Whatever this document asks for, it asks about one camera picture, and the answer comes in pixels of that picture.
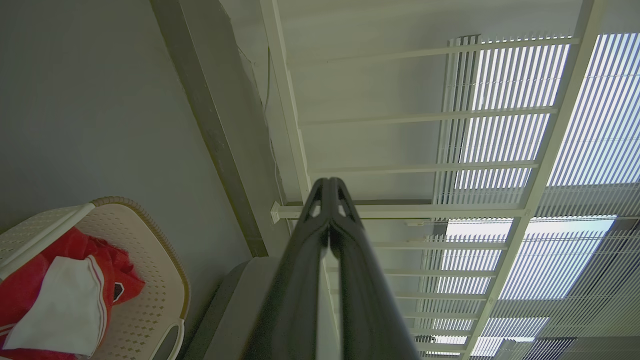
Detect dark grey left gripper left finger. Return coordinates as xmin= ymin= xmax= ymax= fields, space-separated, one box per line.
xmin=244 ymin=177 xmax=331 ymax=360

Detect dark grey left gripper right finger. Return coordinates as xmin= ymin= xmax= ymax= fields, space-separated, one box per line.
xmin=328 ymin=177 xmax=420 ymax=360

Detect cream perforated plastic laundry basket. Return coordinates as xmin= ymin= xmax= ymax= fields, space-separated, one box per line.
xmin=0 ymin=196 xmax=191 ymax=360

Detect grey fabric sofa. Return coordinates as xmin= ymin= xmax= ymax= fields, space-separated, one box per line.
xmin=184 ymin=257 xmax=342 ymax=360

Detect red sports garment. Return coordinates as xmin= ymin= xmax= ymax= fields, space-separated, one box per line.
xmin=0 ymin=227 xmax=146 ymax=360

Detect dark concrete raised step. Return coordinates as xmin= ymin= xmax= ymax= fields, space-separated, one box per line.
xmin=149 ymin=0 xmax=307 ymax=259

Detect white metal railing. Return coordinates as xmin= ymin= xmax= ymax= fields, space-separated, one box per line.
xmin=259 ymin=0 xmax=609 ymax=360

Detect white garment with red stripes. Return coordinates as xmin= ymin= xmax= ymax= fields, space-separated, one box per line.
xmin=2 ymin=256 xmax=109 ymax=357

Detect white slatted window blinds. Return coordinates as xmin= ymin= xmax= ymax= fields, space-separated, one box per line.
xmin=414 ymin=32 xmax=640 ymax=360

